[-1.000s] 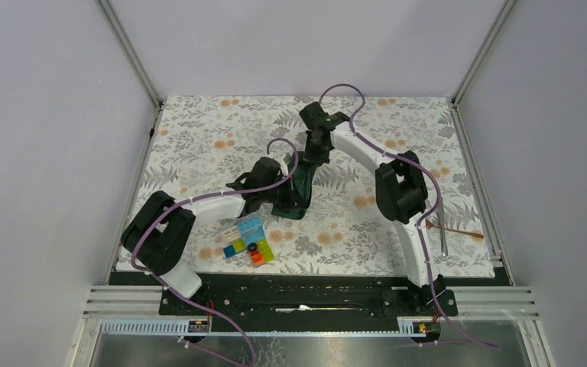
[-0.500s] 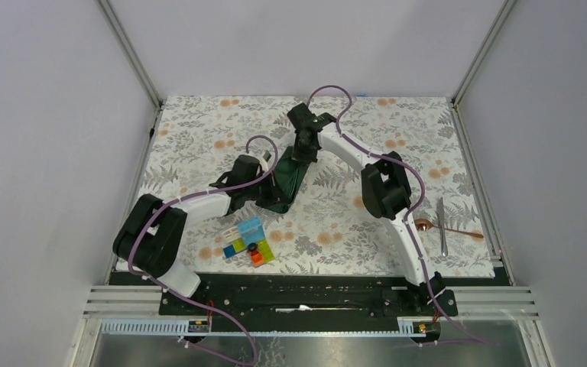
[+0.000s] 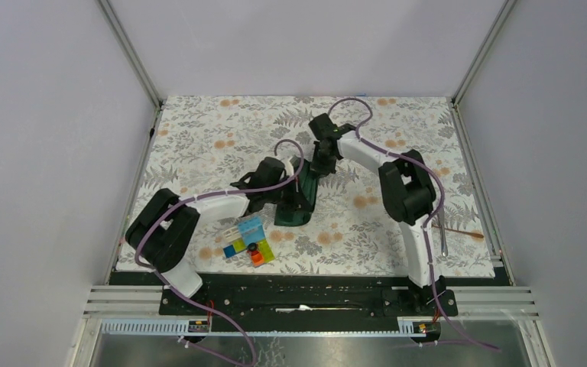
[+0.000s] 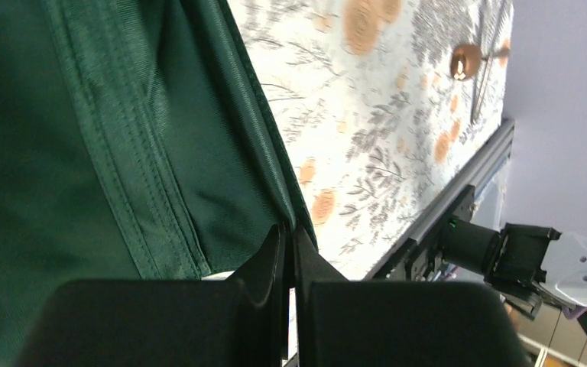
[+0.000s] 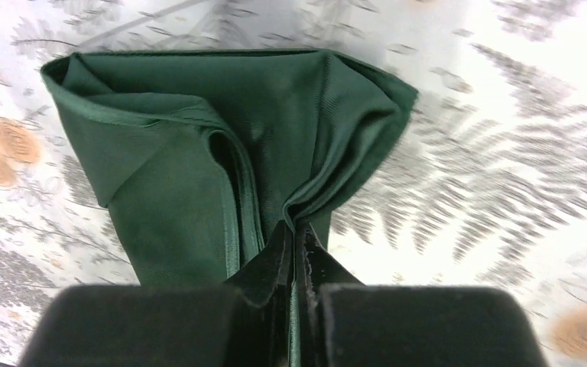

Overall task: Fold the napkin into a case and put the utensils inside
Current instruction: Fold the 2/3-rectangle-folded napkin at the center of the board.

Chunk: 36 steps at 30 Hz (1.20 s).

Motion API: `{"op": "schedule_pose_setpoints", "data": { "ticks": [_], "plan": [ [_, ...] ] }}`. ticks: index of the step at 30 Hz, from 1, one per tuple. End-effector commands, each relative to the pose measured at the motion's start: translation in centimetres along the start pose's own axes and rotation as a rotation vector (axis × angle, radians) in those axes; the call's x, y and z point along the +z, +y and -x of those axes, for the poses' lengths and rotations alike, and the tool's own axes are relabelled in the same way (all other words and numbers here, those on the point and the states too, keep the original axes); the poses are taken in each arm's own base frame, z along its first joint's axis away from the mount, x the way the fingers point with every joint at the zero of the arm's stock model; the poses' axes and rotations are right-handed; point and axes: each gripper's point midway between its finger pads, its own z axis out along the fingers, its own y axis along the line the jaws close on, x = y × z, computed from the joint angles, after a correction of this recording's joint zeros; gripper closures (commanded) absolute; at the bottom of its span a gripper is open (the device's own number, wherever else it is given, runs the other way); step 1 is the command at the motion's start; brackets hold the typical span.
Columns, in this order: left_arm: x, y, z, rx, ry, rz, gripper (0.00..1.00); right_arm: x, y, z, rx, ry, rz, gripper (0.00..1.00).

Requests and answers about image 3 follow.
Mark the left aluminium frame post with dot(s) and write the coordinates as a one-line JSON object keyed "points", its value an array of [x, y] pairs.
{"points": [[129, 51]]}

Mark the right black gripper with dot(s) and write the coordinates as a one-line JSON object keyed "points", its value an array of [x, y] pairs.
{"points": [[322, 170]]}

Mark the silver table knife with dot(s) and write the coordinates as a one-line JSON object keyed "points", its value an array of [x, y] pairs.
{"points": [[440, 222]]}

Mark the aluminium frame post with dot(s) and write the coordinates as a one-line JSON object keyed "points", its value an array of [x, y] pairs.
{"points": [[483, 51], [129, 51]]}

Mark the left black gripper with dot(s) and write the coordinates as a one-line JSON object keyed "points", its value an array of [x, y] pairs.
{"points": [[295, 202]]}

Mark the dark green cloth napkin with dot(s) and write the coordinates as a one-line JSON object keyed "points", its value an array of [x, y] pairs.
{"points": [[309, 182]]}

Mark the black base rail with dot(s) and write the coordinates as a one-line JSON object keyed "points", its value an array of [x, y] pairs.
{"points": [[308, 304]]}

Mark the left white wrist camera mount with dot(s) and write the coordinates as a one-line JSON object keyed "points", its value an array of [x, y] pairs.
{"points": [[288, 166]]}

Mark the right aluminium frame post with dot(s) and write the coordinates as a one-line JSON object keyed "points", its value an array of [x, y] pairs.
{"points": [[483, 51]]}

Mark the colourful toy brick assembly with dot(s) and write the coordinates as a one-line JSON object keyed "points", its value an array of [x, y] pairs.
{"points": [[248, 237]]}

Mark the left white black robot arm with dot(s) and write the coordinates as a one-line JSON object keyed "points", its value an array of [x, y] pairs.
{"points": [[161, 233]]}

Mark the copper spoon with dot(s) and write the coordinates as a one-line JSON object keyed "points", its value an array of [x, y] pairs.
{"points": [[475, 235]]}

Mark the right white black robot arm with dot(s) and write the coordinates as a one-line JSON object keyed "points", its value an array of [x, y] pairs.
{"points": [[407, 193]]}

